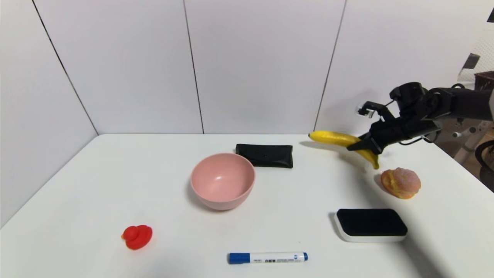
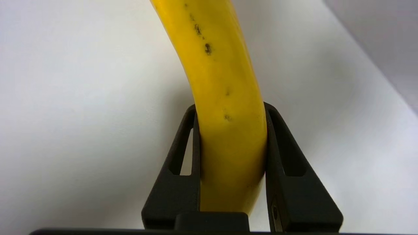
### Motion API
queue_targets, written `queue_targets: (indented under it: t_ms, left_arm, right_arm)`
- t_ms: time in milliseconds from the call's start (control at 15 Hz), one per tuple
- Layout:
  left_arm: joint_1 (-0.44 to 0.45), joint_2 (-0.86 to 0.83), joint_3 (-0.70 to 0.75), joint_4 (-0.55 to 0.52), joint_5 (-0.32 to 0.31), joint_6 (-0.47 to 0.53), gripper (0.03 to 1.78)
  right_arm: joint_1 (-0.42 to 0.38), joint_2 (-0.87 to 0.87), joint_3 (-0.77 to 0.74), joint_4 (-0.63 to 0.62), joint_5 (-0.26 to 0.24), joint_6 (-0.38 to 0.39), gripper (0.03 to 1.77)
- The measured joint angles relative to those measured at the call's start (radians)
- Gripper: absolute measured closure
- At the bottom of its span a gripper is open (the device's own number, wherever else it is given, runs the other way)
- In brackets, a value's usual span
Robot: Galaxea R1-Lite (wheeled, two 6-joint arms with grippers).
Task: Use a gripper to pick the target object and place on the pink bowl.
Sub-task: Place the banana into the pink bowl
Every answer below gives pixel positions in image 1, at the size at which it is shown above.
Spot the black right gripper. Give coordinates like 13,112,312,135
346,120,410,155

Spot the yellow banana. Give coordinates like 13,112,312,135
308,131,381,170

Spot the pink bowl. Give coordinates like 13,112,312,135
190,153,256,211

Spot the sugared cream puff pastry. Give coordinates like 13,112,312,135
381,167,421,200

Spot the black white whiteboard eraser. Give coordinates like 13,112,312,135
334,208,408,243

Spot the black glasses case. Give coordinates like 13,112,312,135
235,144,293,169

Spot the dark grey box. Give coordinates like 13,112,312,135
462,53,481,70

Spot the dark brown woven basket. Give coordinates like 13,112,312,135
474,71,494,91

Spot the blue white marker pen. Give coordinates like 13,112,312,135
228,252,308,264

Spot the red rubber duck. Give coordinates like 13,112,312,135
121,225,153,250

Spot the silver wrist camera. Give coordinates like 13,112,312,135
356,101,394,121

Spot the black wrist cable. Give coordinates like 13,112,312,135
399,129,441,146

